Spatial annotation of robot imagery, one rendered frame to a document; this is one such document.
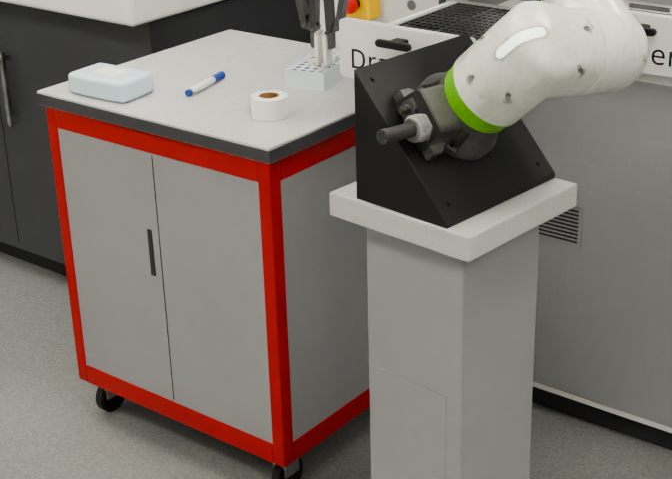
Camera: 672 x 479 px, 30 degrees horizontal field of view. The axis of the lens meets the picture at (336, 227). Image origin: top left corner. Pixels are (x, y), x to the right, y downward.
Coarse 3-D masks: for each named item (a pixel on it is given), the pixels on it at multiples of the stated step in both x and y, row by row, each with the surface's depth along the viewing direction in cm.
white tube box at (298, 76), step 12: (300, 60) 254; (288, 72) 249; (300, 72) 248; (312, 72) 246; (324, 72) 246; (336, 72) 251; (288, 84) 250; (300, 84) 249; (312, 84) 247; (324, 84) 247
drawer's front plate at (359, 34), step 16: (352, 32) 231; (368, 32) 229; (384, 32) 227; (400, 32) 225; (416, 32) 222; (432, 32) 221; (352, 48) 233; (368, 48) 230; (384, 48) 228; (416, 48) 224; (368, 64) 232
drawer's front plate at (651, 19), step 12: (636, 12) 230; (648, 12) 230; (648, 24) 229; (660, 24) 228; (648, 36) 230; (660, 36) 228; (660, 48) 229; (648, 60) 232; (660, 60) 230; (648, 72) 232; (660, 72) 231
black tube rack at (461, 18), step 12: (432, 12) 246; (444, 12) 247; (456, 12) 246; (468, 12) 246; (480, 12) 246; (492, 12) 245; (504, 12) 245; (408, 24) 238; (420, 24) 238; (432, 24) 238; (444, 24) 237; (456, 24) 237; (468, 24) 237; (480, 24) 237; (492, 24) 236; (480, 36) 229
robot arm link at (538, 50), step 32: (512, 32) 174; (544, 32) 174; (576, 32) 177; (480, 64) 179; (512, 64) 175; (544, 64) 173; (576, 64) 176; (448, 96) 186; (480, 96) 181; (512, 96) 178; (544, 96) 179; (480, 128) 186
